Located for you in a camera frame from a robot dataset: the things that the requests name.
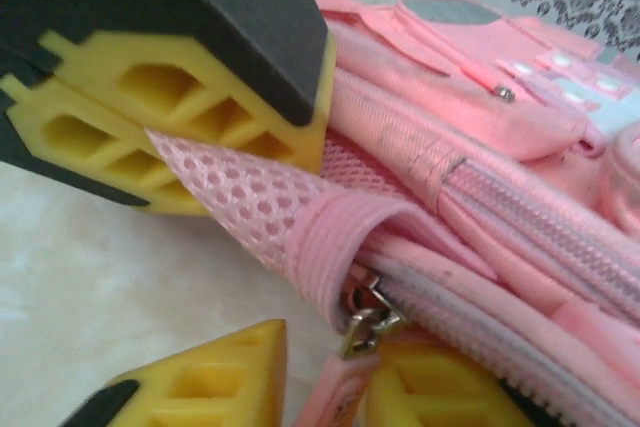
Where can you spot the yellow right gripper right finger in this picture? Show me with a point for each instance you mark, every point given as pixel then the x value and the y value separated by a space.
pixel 440 397

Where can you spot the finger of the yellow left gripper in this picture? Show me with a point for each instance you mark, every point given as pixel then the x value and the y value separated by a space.
pixel 90 147
pixel 200 7

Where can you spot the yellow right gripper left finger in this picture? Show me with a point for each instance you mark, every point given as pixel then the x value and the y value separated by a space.
pixel 210 387

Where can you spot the pink school backpack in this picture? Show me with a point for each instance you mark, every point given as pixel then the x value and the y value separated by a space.
pixel 475 172

